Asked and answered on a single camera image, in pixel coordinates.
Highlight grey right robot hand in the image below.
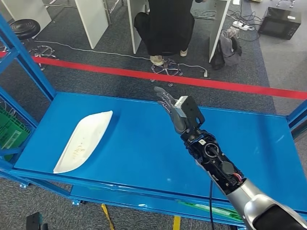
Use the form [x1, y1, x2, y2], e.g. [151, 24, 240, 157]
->
[154, 86, 189, 135]

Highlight white boat-shaped plastic part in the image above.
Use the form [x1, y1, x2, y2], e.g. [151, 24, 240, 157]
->
[53, 110, 113, 174]

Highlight blue metal shelf rack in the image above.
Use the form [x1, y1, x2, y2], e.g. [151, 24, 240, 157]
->
[0, 14, 307, 230]

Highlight chrome-legged stool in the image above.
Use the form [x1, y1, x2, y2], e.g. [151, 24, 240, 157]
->
[150, 58, 183, 87]

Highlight red barrier belt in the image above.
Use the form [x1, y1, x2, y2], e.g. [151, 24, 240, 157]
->
[0, 50, 307, 101]

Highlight person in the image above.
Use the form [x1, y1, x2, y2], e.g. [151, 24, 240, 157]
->
[134, 0, 196, 66]

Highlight grey and black backpack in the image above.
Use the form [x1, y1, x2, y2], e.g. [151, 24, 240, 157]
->
[211, 27, 243, 70]

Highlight yellow floor tape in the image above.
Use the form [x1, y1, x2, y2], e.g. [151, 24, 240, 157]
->
[101, 204, 181, 230]

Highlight white power strip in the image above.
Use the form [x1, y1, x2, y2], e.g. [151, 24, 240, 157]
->
[232, 20, 255, 32]

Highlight black microwave oven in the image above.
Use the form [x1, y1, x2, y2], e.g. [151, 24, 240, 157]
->
[258, 7, 302, 40]

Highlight black round stool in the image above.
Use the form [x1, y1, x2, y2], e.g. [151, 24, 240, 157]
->
[9, 19, 57, 71]

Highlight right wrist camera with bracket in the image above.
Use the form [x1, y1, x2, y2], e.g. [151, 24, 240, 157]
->
[174, 95, 206, 129]

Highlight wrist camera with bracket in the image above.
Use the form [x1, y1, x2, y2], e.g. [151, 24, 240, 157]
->
[174, 95, 206, 129]
[26, 212, 48, 230]

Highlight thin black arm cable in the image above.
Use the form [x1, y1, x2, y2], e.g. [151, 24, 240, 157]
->
[209, 180, 214, 230]

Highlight white floor cable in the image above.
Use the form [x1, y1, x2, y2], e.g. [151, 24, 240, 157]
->
[33, 39, 208, 78]

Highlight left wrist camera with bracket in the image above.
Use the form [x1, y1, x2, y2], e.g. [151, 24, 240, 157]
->
[26, 212, 48, 230]

